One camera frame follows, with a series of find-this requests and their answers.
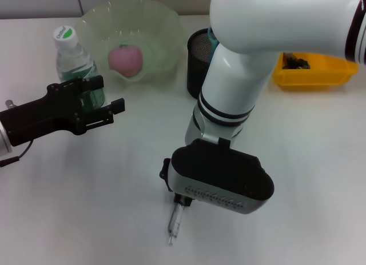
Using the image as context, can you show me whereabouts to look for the yellow plastic bin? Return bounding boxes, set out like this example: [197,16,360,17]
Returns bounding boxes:
[271,51,360,91]

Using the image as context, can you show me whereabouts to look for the blue scissors with cover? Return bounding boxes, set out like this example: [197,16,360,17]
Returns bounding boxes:
[207,27,221,60]

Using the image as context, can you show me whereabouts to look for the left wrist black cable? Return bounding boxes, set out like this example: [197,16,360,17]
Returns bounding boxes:
[0,99,34,168]

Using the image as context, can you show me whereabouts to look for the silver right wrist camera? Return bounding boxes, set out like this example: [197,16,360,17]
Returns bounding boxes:
[162,138,275,216]

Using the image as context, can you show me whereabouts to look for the translucent green fruit bowl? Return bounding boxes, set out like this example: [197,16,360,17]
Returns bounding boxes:
[77,0,185,83]

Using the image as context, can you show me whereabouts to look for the black mesh pen holder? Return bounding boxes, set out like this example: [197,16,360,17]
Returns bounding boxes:
[186,28,218,99]

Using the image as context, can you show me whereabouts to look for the clear green-label water bottle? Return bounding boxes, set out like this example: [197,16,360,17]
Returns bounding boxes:
[52,25,106,110]

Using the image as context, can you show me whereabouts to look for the pink toy peach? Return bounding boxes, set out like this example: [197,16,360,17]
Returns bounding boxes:
[108,45,144,78]

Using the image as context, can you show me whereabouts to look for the grey clear pen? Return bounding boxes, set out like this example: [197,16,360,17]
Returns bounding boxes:
[168,203,185,246]

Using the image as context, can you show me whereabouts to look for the green plastic wrapper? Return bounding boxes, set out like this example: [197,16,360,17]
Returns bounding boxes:
[282,51,312,70]

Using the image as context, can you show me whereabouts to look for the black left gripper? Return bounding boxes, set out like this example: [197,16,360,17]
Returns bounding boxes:
[0,75,126,147]

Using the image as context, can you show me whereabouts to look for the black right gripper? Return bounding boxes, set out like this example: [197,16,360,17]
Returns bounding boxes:
[159,158,193,208]

